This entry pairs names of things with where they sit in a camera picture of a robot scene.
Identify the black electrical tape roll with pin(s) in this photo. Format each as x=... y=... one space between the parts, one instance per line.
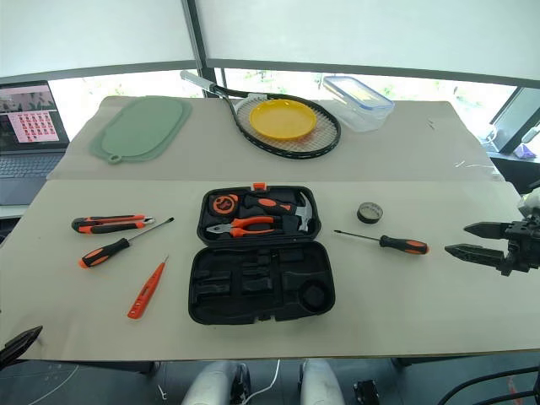
x=369 y=213

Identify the black racket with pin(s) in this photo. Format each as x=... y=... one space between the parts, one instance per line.
x=327 y=141

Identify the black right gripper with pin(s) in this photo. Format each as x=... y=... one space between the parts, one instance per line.
x=523 y=246

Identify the dark grey window frame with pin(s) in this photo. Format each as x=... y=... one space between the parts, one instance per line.
x=197 y=38

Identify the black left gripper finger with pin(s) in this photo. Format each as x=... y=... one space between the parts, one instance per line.
x=17 y=346

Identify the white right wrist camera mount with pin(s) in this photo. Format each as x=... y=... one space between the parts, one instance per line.
x=530 y=207

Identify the grey laptop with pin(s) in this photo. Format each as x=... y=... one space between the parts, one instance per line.
x=29 y=126

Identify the green silicone mat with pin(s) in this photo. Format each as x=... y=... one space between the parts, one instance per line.
x=141 y=128

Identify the orange black utility knife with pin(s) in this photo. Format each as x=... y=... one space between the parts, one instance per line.
x=105 y=224

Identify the orange voltage tester pen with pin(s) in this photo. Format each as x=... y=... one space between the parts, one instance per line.
x=145 y=291

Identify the small black floor object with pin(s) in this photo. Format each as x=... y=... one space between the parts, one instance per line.
x=366 y=392

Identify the orange black tape measure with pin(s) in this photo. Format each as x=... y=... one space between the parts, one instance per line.
x=223 y=204

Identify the yellow plastic plate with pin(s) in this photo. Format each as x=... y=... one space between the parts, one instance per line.
x=282 y=120

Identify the silver robot leg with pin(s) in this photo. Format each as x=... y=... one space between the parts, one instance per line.
x=320 y=384
x=211 y=384

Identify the black tool case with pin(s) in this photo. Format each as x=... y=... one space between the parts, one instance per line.
x=261 y=291

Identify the clear container blue lid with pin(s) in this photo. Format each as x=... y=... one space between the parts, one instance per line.
x=358 y=101

